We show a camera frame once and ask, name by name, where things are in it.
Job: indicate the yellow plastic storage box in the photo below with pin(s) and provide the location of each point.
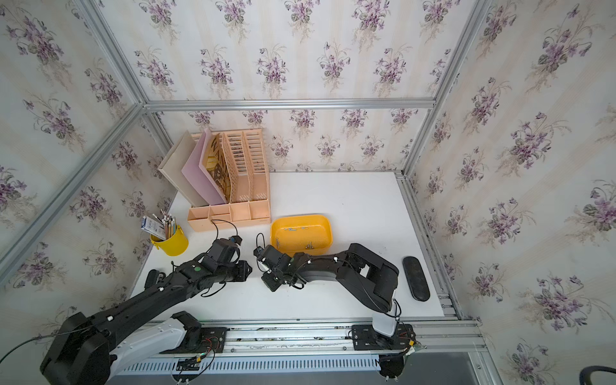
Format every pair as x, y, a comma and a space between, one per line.
302, 234

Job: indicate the pens in cup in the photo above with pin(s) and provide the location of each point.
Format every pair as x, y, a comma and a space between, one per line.
160, 228

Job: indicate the peach plastic desk organizer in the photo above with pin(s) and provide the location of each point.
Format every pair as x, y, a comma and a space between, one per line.
249, 202

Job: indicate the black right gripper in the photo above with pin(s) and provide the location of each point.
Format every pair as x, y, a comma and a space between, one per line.
265, 280

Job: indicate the black oval pad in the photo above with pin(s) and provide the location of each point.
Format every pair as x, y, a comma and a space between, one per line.
416, 279

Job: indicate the pink folder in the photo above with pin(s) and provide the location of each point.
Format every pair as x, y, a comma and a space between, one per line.
197, 175

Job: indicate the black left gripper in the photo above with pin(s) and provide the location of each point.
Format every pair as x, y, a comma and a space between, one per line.
244, 268

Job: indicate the yellow pen cup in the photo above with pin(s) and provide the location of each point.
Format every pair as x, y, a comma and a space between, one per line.
174, 246

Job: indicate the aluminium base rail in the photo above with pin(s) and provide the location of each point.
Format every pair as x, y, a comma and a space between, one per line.
310, 347

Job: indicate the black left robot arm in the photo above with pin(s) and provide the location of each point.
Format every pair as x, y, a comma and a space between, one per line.
93, 349

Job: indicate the patterned brown folder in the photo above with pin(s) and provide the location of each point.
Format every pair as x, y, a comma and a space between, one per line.
213, 164

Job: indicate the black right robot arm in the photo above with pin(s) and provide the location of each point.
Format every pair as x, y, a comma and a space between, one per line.
369, 278

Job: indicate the beige folder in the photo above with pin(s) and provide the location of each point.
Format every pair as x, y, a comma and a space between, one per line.
171, 168

